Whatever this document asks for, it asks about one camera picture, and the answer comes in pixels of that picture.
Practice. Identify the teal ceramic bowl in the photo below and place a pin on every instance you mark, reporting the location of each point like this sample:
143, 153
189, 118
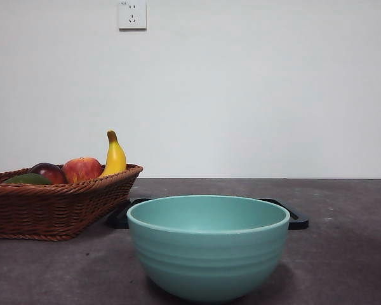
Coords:
206, 254

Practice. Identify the dark red plum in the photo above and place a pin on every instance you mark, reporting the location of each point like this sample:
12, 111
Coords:
49, 173

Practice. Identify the yellow banana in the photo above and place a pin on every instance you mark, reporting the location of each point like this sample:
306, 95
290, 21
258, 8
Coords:
116, 159

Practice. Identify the red yellow apple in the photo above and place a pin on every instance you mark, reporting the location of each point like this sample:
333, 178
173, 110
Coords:
81, 170

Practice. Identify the brown wicker basket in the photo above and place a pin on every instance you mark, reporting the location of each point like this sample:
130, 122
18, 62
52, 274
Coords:
50, 209

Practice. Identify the green avocado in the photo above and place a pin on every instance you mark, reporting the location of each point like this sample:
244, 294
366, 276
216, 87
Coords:
27, 179

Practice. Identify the white wall socket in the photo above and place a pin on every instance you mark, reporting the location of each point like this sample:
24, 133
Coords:
132, 16

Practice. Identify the black rectangular tray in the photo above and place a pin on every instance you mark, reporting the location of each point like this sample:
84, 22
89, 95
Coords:
300, 222

